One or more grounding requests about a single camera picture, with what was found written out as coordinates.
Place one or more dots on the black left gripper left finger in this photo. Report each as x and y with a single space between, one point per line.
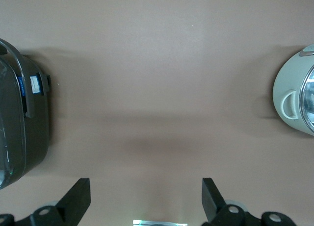
78 199

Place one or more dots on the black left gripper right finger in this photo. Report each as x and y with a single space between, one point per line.
211 199

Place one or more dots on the pale green electric pot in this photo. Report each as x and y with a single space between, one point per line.
285 88

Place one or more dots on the dark grey rice cooker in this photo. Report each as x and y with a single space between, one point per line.
36 128

